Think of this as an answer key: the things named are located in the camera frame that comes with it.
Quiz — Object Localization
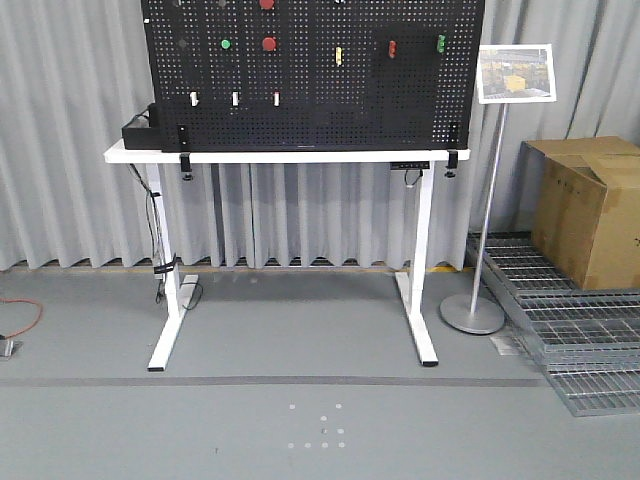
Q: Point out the right black panel clamp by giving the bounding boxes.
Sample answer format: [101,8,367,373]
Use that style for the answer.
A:
[444,122,459,179]

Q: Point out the black box on desk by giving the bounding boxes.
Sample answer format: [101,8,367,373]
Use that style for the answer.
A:
[121,103,162,150]

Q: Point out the upper red push button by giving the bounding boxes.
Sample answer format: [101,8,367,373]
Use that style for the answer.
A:
[259,0,275,10]

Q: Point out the black perforated pegboard panel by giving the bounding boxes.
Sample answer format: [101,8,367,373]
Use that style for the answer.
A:
[141,0,485,153]

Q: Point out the grey curtain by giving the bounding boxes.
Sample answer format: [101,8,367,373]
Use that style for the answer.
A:
[1,1,639,268]

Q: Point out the black desk cables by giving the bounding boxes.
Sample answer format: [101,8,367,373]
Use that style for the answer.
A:
[128,163,204,311]

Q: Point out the metal floor grating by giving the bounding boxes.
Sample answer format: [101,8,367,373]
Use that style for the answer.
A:
[467,232,639,417]

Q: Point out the silver sign stand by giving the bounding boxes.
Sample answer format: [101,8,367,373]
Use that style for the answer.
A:
[439,44,557,335]

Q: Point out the green toggle switch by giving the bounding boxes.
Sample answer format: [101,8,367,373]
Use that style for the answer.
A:
[437,34,446,54]

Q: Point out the white standing desk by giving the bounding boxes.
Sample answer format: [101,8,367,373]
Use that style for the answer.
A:
[104,140,471,371]

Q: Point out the grey floor socket box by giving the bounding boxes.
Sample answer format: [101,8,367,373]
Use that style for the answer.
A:
[0,339,23,359]

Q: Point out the left black panel clamp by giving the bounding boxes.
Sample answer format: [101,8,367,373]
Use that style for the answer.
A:
[177,124,193,181]

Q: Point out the lower red push button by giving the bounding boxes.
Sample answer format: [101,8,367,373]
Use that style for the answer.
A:
[261,36,277,52]

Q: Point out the red push button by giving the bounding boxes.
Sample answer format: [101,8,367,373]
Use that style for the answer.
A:
[261,36,277,52]
[259,0,275,10]

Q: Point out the white power strip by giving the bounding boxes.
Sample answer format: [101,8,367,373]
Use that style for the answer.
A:
[178,281,201,311]

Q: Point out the desk height control panel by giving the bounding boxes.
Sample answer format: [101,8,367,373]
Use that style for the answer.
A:
[390,161,430,170]

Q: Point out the black panel clamp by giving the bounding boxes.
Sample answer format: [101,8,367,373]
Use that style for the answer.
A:
[177,124,193,181]
[444,122,459,179]

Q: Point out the orange floor cable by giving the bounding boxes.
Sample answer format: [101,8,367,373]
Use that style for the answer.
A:
[0,297,44,341]

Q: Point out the brown cardboard box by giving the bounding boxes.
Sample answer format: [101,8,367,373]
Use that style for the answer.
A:
[525,136,639,290]

